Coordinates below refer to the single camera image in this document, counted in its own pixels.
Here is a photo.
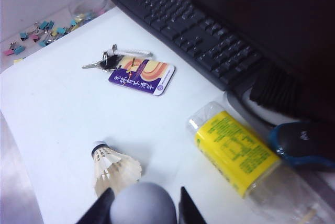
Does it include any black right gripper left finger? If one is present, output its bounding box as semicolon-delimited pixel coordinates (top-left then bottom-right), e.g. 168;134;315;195
75;187;116;224

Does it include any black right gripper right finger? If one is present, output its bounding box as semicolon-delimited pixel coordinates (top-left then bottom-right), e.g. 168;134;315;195
177;186;208;224

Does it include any white feather shuttlecock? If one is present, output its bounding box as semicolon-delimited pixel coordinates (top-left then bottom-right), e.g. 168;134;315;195
91;140;144;199
109;182;178;224

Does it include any clear bottle yellow label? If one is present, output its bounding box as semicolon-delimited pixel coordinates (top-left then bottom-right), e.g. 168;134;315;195
185;100;324;224

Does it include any black blue computer mouse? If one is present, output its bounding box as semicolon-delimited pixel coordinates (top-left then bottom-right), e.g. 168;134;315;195
267;121;335;173

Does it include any purple orange key card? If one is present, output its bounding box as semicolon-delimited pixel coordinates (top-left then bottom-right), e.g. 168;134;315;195
107;56;176;97

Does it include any bunch of metal keys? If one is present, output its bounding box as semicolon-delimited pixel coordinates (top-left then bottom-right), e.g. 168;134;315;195
81;43;124;73

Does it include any black computer keyboard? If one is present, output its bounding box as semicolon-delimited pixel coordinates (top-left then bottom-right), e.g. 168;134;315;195
103;0;265;92

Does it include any black computer monitor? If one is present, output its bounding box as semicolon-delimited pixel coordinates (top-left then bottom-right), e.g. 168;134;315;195
187;0;335;130

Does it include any clear plastic cup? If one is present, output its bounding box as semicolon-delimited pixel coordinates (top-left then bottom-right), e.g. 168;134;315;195
69;0;111;24

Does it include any black coiled cable bundle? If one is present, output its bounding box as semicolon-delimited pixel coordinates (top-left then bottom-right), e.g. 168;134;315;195
248;71;303;114

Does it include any white braided lanyard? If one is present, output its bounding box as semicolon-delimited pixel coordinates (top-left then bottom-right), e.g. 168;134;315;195
103;47;153;59

